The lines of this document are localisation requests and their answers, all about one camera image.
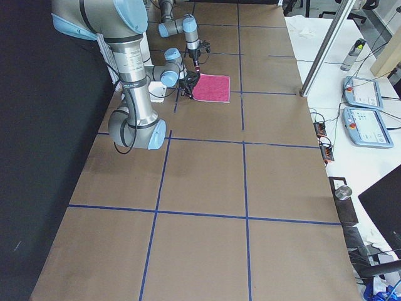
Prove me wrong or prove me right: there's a pink towel with white hem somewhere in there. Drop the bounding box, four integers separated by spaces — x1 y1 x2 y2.
192 73 231 103

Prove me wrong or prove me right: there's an upper orange black connector box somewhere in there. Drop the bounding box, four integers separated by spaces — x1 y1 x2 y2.
313 121 327 138

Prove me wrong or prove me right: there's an orange black connector box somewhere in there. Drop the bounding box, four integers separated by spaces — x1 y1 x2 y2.
313 121 327 138
319 142 335 164

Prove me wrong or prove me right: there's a lower orange black connector box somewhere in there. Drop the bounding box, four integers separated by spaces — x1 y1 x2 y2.
319 142 335 164

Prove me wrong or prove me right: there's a grey water bottle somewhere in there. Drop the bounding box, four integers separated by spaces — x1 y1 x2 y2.
340 38 366 71

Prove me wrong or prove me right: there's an upper teach pendant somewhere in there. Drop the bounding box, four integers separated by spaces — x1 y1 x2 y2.
343 76 383 110

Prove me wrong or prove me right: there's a teach pendant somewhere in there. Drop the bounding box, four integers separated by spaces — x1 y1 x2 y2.
342 107 394 149
343 76 383 110

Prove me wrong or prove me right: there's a black office chair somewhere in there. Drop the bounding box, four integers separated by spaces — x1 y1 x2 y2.
319 0 380 24

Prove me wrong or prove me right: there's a lower teach pendant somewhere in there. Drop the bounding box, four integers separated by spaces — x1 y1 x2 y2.
342 107 394 149

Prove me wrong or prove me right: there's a small metal cup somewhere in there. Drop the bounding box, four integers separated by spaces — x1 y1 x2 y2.
335 185 352 201

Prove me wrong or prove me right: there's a black mat strip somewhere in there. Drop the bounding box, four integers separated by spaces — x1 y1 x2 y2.
328 176 358 226

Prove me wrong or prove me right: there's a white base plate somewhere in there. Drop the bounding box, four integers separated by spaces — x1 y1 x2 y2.
148 82 167 103

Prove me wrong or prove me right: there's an aluminium frame post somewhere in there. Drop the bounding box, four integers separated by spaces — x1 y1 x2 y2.
299 0 356 97

